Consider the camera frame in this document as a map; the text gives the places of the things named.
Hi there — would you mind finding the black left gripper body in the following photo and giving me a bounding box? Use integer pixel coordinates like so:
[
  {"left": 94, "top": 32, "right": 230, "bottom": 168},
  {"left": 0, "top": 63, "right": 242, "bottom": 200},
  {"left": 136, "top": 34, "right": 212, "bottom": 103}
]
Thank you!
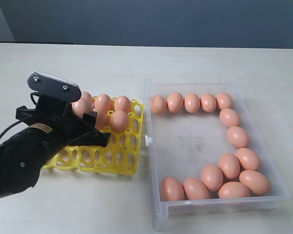
[{"left": 15, "top": 96, "right": 97, "bottom": 156}]

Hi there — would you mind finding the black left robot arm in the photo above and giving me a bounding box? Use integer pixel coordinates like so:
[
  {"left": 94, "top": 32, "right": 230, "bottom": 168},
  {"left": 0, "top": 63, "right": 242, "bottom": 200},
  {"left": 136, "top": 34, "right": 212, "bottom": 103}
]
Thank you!
[{"left": 0, "top": 95, "right": 111, "bottom": 198}]

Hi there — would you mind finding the yellow plastic egg tray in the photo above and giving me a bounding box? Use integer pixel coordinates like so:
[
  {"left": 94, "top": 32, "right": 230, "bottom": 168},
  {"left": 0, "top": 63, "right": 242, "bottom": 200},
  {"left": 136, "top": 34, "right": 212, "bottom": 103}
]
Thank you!
[{"left": 42, "top": 99, "right": 144, "bottom": 176}]

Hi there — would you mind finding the clear plastic container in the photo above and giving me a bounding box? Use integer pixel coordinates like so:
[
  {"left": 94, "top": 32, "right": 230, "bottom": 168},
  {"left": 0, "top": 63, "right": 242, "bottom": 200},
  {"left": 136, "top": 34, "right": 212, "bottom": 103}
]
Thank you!
[{"left": 143, "top": 79, "right": 290, "bottom": 231}]

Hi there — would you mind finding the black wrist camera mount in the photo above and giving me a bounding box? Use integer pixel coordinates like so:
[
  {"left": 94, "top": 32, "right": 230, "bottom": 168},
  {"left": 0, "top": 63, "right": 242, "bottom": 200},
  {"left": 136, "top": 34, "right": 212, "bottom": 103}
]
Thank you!
[{"left": 26, "top": 72, "right": 82, "bottom": 102}]

